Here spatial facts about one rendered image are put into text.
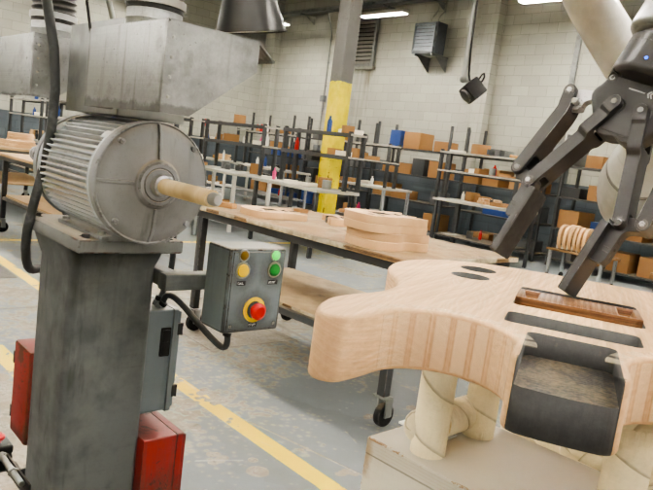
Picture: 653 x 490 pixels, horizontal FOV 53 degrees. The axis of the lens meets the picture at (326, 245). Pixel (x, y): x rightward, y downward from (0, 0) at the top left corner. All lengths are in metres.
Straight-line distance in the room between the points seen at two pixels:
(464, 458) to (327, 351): 0.25
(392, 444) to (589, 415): 0.27
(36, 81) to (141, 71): 0.58
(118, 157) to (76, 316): 0.39
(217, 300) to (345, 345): 1.14
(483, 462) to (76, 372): 1.13
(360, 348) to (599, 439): 0.15
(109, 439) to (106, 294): 0.36
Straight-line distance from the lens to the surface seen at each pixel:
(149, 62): 1.12
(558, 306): 0.58
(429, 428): 0.61
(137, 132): 1.38
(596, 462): 0.90
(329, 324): 0.42
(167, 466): 1.79
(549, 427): 0.40
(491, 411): 0.68
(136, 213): 1.38
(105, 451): 1.71
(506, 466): 0.65
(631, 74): 0.66
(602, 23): 0.87
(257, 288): 1.56
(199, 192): 1.22
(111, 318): 1.59
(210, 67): 1.11
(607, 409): 0.40
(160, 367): 1.73
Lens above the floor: 1.36
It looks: 8 degrees down
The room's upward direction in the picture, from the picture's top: 8 degrees clockwise
